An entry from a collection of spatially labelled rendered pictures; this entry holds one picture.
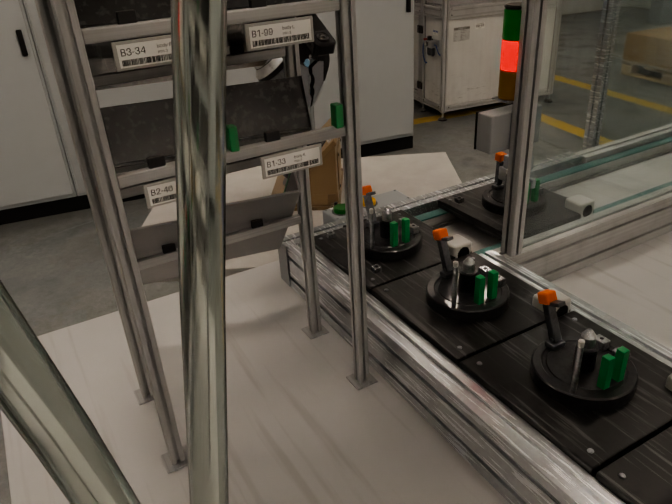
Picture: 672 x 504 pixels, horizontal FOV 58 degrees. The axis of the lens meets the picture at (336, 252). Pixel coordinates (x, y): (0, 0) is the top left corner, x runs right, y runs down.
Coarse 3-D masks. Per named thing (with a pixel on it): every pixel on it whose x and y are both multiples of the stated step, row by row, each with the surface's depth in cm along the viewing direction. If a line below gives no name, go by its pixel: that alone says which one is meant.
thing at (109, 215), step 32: (64, 0) 60; (352, 0) 75; (64, 32) 61; (352, 32) 77; (64, 64) 77; (288, 64) 92; (352, 64) 79; (64, 96) 79; (96, 96) 65; (352, 96) 81; (96, 128) 66; (352, 128) 82; (96, 160) 67; (352, 160) 84; (96, 192) 86; (352, 192) 87; (96, 224) 87; (352, 224) 89; (128, 256) 74; (352, 256) 92; (128, 288) 75; (352, 288) 95; (128, 320) 96; (320, 320) 116; (352, 320) 98; (160, 384) 84; (352, 384) 103; (160, 416) 85
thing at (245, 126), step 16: (272, 80) 82; (288, 80) 82; (240, 96) 81; (256, 96) 81; (272, 96) 82; (288, 96) 82; (304, 96) 83; (240, 112) 81; (256, 112) 81; (272, 112) 82; (288, 112) 82; (304, 112) 83; (240, 128) 81; (256, 128) 81; (272, 128) 82; (288, 128) 83; (304, 128) 83; (240, 144) 84
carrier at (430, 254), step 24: (384, 216) 120; (408, 216) 135; (336, 240) 127; (384, 240) 121; (408, 240) 120; (432, 240) 124; (456, 240) 120; (336, 264) 120; (384, 264) 117; (408, 264) 116; (432, 264) 116
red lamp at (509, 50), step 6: (504, 42) 103; (510, 42) 102; (516, 42) 102; (504, 48) 104; (510, 48) 103; (516, 48) 102; (504, 54) 104; (510, 54) 103; (516, 54) 103; (504, 60) 104; (510, 60) 104; (516, 60) 103; (504, 66) 105; (510, 66) 104; (516, 66) 104
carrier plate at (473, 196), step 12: (468, 192) 145; (480, 192) 144; (444, 204) 140; (456, 204) 139; (468, 204) 139; (480, 204) 138; (456, 216) 138; (468, 216) 134; (480, 216) 133; (492, 216) 133; (480, 228) 132; (492, 228) 128
